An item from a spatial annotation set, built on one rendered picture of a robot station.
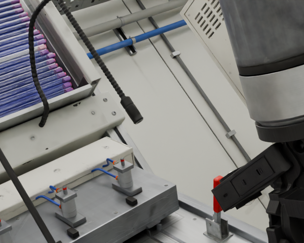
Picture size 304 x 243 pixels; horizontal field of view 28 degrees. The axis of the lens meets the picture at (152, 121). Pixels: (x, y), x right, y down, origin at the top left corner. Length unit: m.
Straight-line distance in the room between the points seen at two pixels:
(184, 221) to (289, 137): 0.54
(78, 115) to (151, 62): 2.11
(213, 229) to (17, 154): 0.36
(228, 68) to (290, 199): 1.49
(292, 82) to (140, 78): 2.69
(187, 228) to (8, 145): 0.34
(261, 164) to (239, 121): 2.77
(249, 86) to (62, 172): 0.61
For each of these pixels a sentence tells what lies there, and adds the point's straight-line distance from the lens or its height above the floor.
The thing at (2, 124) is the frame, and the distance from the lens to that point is 1.07.
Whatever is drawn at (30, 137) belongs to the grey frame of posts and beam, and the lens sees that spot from 1.09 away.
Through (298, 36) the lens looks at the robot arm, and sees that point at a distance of 0.46.
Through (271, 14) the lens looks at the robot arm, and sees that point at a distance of 0.46.
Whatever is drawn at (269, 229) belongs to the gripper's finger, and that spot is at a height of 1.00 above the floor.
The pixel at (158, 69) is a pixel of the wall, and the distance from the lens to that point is 3.22.
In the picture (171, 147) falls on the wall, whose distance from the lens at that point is 3.01.
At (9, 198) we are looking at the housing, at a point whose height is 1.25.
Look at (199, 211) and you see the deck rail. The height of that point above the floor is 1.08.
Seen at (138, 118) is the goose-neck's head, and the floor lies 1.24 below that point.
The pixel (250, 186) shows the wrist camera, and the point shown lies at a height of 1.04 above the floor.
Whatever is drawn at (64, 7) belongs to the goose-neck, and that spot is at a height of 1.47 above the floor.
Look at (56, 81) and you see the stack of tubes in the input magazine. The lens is 1.13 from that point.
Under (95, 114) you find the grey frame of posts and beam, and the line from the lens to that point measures 1.15.
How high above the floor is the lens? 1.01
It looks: 13 degrees up
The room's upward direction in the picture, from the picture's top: 34 degrees counter-clockwise
